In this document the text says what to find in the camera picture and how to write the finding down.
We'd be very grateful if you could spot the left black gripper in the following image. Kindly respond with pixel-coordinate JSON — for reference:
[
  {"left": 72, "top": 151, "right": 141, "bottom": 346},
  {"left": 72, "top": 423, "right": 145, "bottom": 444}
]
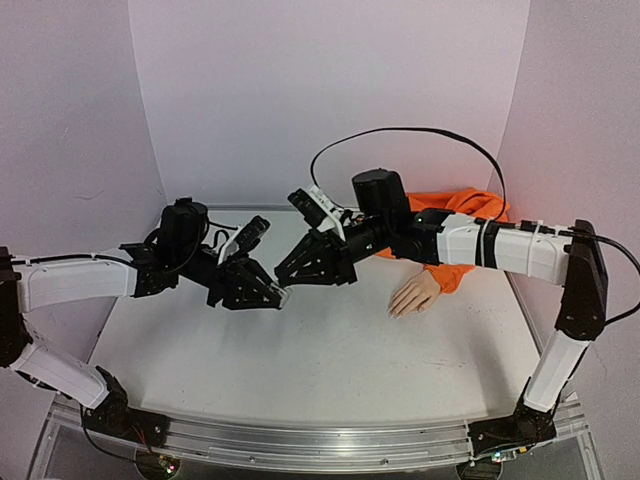
[{"left": 177, "top": 245, "right": 288, "bottom": 310}]

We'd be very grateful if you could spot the clear nail polish bottle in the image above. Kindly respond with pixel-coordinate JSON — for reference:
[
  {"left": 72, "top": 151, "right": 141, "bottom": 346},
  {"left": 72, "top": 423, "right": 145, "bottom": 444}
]
[{"left": 275, "top": 286, "right": 293, "bottom": 310}]

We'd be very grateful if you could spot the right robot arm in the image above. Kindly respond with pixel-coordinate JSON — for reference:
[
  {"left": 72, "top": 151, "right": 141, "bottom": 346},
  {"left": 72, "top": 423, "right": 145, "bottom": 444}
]
[{"left": 275, "top": 169, "right": 608, "bottom": 413}]

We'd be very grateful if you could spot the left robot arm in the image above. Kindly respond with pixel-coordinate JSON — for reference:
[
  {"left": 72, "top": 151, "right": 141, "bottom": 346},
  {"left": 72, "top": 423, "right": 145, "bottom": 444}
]
[{"left": 1, "top": 198, "right": 286, "bottom": 437}]

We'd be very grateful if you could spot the mannequin hand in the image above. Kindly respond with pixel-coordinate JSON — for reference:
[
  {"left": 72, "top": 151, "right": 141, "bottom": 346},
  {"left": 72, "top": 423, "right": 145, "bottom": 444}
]
[{"left": 389, "top": 270, "right": 441, "bottom": 318}]

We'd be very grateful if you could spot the orange hoodie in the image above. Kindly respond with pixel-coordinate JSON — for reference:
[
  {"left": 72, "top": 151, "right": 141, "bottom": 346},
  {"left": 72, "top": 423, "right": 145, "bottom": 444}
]
[{"left": 376, "top": 189, "right": 505, "bottom": 269}]

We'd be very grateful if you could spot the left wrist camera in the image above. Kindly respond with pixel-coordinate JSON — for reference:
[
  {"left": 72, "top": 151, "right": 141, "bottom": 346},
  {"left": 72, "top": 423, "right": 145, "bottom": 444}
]
[{"left": 217, "top": 215, "right": 271, "bottom": 266}]

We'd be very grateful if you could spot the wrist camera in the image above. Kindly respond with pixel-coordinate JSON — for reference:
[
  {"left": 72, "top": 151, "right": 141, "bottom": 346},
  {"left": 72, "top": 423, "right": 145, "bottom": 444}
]
[
  {"left": 217, "top": 215, "right": 271, "bottom": 266},
  {"left": 287, "top": 186, "right": 350, "bottom": 241}
]

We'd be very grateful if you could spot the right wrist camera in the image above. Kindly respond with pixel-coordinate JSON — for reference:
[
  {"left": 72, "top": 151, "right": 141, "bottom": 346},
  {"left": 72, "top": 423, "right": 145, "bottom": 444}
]
[{"left": 287, "top": 186, "right": 350, "bottom": 241}]

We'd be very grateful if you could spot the aluminium back rail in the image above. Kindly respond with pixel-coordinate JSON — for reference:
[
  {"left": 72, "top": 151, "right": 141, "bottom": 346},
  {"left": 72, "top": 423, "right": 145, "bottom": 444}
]
[{"left": 207, "top": 204, "right": 295, "bottom": 211}]

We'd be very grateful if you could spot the aluminium rail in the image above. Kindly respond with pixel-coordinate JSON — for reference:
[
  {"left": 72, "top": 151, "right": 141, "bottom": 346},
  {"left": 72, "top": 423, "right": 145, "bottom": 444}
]
[
  {"left": 207, "top": 204, "right": 295, "bottom": 211},
  {"left": 44, "top": 405, "right": 601, "bottom": 471}
]

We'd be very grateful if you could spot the black right camera cable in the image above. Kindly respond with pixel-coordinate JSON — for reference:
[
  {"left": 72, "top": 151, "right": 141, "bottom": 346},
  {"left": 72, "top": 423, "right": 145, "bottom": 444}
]
[{"left": 309, "top": 126, "right": 640, "bottom": 326}]

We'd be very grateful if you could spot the aluminium front rail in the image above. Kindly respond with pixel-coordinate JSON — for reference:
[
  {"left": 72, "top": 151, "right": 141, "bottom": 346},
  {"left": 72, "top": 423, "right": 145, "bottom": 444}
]
[{"left": 44, "top": 405, "right": 601, "bottom": 471}]

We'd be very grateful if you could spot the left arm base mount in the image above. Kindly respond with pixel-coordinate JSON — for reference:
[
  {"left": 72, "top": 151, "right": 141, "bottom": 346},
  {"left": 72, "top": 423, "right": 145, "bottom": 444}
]
[{"left": 81, "top": 366, "right": 169, "bottom": 451}]

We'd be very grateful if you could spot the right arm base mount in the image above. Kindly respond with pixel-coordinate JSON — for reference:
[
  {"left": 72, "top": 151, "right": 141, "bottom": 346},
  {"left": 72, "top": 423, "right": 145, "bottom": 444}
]
[{"left": 467, "top": 398, "right": 557, "bottom": 460}]

